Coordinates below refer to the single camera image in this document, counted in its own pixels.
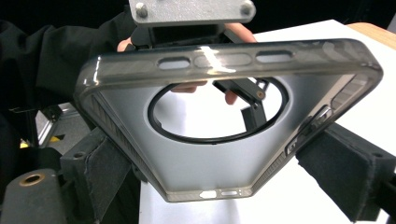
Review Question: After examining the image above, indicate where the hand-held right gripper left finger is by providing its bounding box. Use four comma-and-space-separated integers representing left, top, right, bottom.
60, 126, 148, 223

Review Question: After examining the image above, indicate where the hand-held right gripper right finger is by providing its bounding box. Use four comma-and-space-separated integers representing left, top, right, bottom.
294, 122, 396, 224

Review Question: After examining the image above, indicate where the translucent grey phone case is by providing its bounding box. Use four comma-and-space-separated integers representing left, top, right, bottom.
74, 38, 385, 203

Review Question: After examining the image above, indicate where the wooden table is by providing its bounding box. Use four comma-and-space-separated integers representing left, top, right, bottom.
346, 21, 396, 51

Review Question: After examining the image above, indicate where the aluminium rail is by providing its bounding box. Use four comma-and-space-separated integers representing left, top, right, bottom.
35, 102, 92, 151

